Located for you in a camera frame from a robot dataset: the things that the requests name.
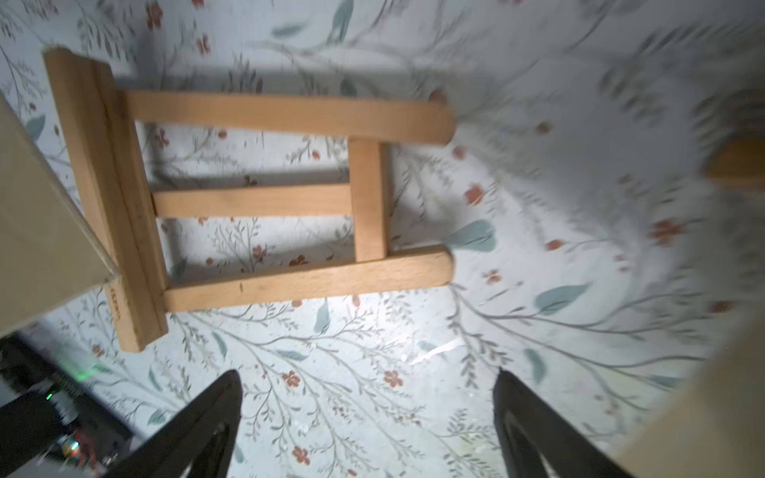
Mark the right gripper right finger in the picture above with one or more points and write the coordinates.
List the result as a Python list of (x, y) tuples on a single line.
[(532, 435)]

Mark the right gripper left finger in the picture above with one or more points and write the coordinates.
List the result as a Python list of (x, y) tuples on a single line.
[(198, 442)]

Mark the light plywood board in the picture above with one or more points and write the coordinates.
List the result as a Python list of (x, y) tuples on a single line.
[(49, 253), (713, 425)]

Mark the wooden easel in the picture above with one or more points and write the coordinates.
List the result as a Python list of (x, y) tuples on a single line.
[(98, 122), (738, 164)]

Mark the floral table mat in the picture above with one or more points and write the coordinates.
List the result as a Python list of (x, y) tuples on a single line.
[(592, 258)]

